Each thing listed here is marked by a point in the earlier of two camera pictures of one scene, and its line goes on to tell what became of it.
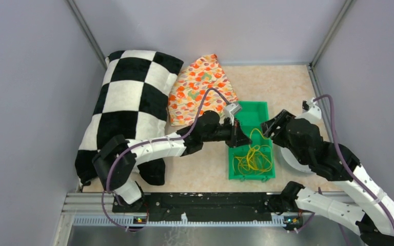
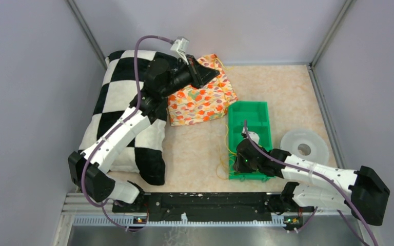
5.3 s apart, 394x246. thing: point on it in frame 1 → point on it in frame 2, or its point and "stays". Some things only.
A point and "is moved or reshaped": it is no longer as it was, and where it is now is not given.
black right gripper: x=278 y=120 → x=239 y=166
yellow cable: x=258 y=159 is moved or reshaped
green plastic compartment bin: x=255 y=160 stays
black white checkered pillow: x=132 y=101 stays
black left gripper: x=237 y=138 → x=200 y=75
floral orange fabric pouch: x=187 y=93 stays
